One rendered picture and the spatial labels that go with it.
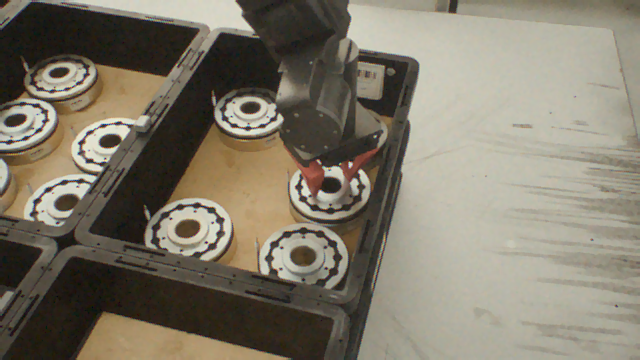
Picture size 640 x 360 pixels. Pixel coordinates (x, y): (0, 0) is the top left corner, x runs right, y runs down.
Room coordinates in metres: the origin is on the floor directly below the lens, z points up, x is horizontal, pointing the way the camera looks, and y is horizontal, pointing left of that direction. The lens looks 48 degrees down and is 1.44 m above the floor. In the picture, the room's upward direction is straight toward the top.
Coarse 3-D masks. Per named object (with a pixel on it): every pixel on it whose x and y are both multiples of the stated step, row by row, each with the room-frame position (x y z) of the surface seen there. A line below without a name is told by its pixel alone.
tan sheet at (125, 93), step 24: (120, 72) 0.78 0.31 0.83; (24, 96) 0.72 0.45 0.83; (120, 96) 0.72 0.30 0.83; (144, 96) 0.72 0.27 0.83; (72, 120) 0.67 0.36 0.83; (96, 120) 0.67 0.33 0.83; (24, 168) 0.58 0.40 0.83; (48, 168) 0.58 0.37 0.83; (72, 168) 0.58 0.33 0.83; (24, 192) 0.53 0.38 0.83
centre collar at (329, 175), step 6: (330, 174) 0.53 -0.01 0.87; (336, 174) 0.53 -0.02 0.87; (342, 174) 0.53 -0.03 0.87; (324, 180) 0.53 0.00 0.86; (336, 180) 0.52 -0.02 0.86; (342, 180) 0.52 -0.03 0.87; (342, 186) 0.51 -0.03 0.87; (348, 186) 0.51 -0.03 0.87; (324, 192) 0.50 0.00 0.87; (336, 192) 0.50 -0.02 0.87; (342, 192) 0.50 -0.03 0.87; (348, 192) 0.50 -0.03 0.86; (318, 198) 0.49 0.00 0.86; (324, 198) 0.49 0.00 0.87; (330, 198) 0.49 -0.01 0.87; (336, 198) 0.49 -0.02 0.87; (342, 198) 0.49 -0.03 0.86
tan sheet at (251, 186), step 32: (192, 160) 0.59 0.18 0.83; (224, 160) 0.59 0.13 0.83; (256, 160) 0.59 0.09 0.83; (288, 160) 0.59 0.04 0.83; (192, 192) 0.53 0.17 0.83; (224, 192) 0.53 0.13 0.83; (256, 192) 0.53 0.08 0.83; (256, 224) 0.48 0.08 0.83; (288, 224) 0.48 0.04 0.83; (256, 256) 0.43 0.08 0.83; (352, 256) 0.43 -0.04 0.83
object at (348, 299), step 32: (224, 32) 0.75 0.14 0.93; (192, 64) 0.67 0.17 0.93; (416, 64) 0.67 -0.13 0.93; (128, 160) 0.49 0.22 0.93; (384, 160) 0.50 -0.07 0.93; (384, 192) 0.44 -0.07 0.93; (160, 256) 0.36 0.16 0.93; (288, 288) 0.32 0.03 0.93; (320, 288) 0.32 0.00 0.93; (352, 288) 0.32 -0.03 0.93
